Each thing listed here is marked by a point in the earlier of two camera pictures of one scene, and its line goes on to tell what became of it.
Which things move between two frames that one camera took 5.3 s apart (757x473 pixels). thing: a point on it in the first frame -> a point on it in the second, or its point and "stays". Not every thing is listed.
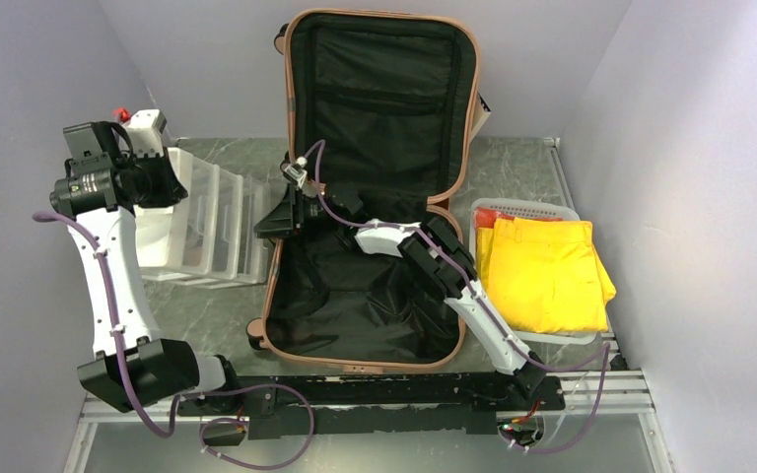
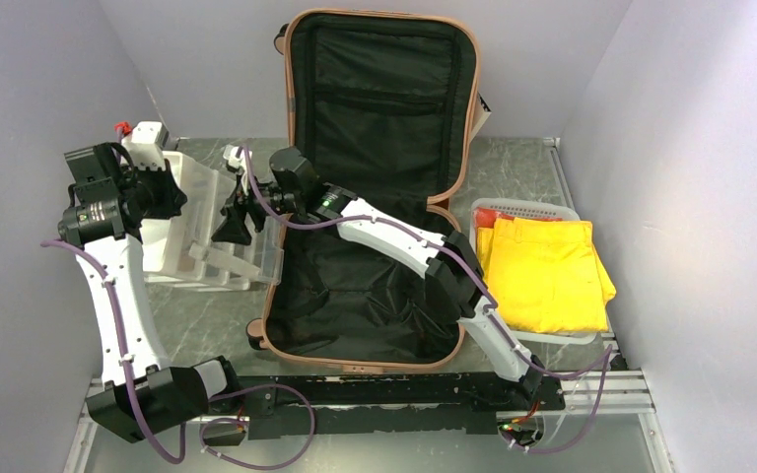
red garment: [485, 217] stays
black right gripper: [286, 219] -> [233, 229]
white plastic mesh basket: [547, 208] stays
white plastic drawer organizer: [207, 239] stays
